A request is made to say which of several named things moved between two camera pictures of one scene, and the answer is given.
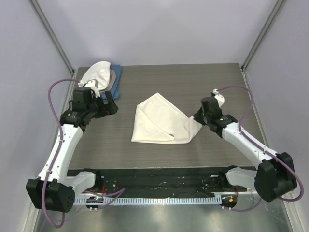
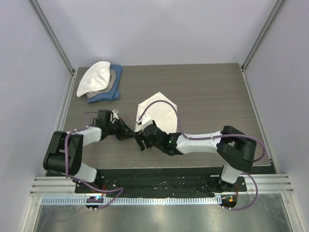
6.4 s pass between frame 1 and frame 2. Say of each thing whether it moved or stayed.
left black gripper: moved
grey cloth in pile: stayed
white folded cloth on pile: stayed
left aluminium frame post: stayed
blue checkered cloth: stayed
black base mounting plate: stayed
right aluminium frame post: stayed
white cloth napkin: moved
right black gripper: moved
